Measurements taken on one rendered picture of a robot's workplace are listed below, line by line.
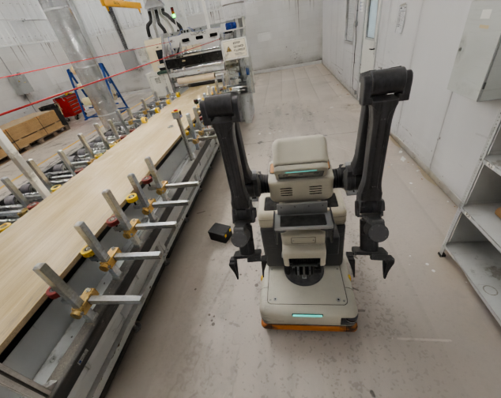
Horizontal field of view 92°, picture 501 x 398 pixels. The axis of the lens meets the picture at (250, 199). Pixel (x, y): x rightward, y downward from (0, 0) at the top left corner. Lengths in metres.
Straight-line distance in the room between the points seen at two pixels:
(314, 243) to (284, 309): 0.58
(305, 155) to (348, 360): 1.37
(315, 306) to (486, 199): 1.38
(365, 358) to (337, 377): 0.22
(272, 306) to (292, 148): 1.10
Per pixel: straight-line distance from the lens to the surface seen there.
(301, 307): 1.72
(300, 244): 1.31
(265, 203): 1.60
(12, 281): 1.81
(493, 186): 2.26
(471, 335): 2.21
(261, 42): 11.70
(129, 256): 1.54
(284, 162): 0.95
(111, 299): 1.42
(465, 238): 2.53
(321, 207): 1.11
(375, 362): 1.93
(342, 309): 1.73
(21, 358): 1.65
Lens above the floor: 1.77
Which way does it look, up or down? 35 degrees down
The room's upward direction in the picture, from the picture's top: 11 degrees counter-clockwise
